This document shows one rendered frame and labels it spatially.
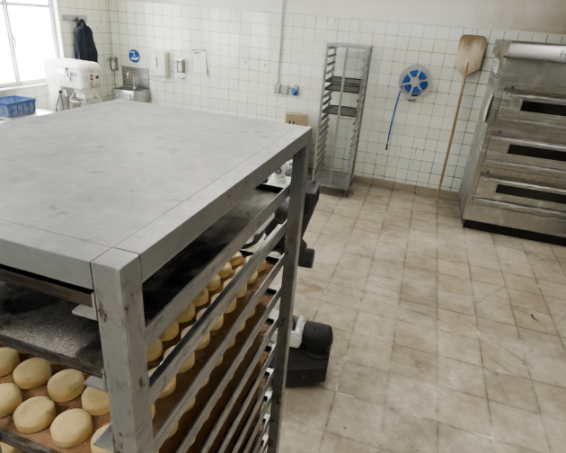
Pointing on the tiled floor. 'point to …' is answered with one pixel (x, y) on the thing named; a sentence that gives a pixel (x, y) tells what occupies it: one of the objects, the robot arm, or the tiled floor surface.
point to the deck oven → (530, 146)
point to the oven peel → (471, 44)
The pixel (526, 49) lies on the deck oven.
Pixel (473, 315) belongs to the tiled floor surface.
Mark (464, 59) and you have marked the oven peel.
